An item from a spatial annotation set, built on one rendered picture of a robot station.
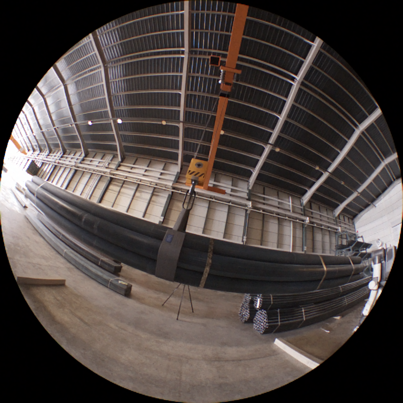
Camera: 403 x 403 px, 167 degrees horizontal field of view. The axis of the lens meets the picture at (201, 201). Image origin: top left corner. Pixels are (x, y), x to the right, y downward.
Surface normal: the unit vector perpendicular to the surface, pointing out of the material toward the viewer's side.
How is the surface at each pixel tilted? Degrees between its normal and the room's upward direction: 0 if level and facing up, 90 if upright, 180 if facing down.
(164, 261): 120
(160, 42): 170
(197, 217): 90
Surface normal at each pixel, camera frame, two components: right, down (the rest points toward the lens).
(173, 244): 0.19, -0.79
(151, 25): -0.23, 0.94
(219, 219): 0.08, -0.41
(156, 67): -0.21, 0.80
